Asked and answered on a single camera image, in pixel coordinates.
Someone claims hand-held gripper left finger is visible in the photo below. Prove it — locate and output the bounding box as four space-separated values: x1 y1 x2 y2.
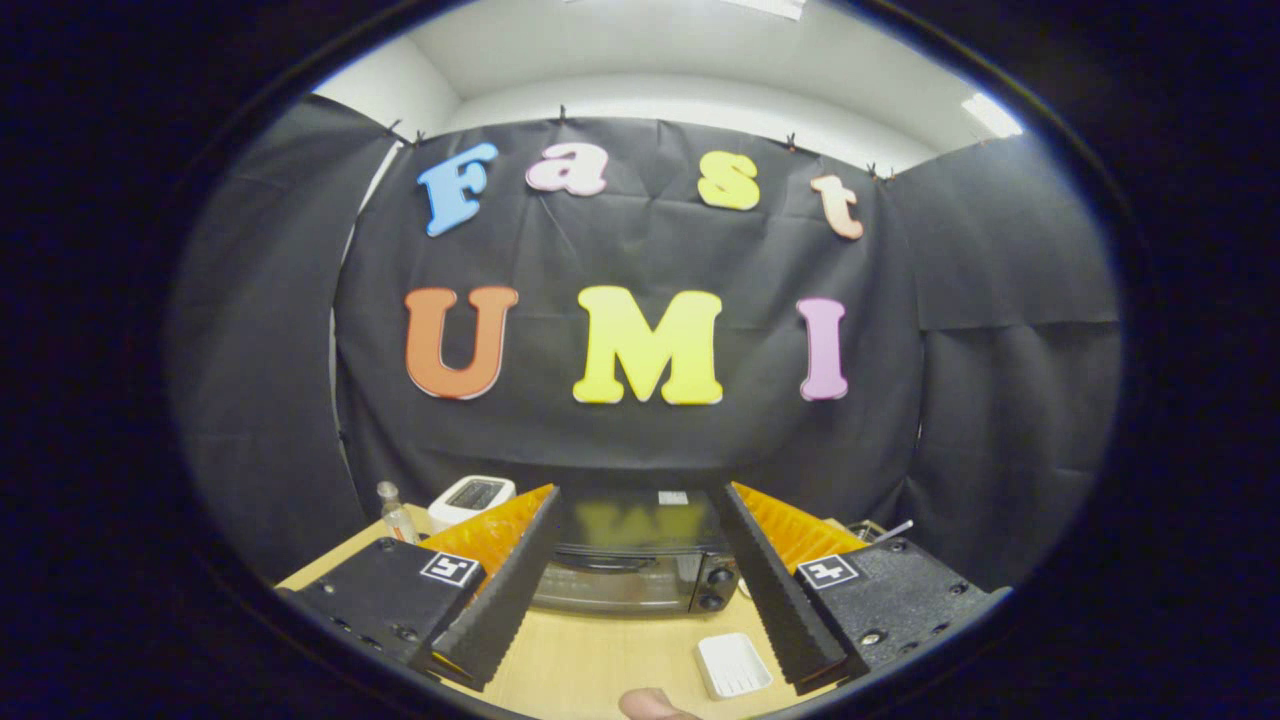
275 483 563 691

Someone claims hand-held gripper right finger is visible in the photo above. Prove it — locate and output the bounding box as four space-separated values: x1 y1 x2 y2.
712 481 1011 696

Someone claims black toaster oven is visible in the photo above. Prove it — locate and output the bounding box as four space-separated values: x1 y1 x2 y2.
530 490 743 615

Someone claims white bread toaster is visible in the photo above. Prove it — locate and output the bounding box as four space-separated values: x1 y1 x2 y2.
428 475 517 534

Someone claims white rectangular plate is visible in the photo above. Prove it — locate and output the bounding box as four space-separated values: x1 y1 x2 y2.
694 632 774 700

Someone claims clear bottle with orange label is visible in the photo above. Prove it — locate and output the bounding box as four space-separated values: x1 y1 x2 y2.
376 481 421 546

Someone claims row of small cloth clips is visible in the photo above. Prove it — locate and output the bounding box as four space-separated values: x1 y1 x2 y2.
388 105 896 183

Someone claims small ceiling light panel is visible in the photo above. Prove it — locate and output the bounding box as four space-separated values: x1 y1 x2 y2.
962 92 1024 139

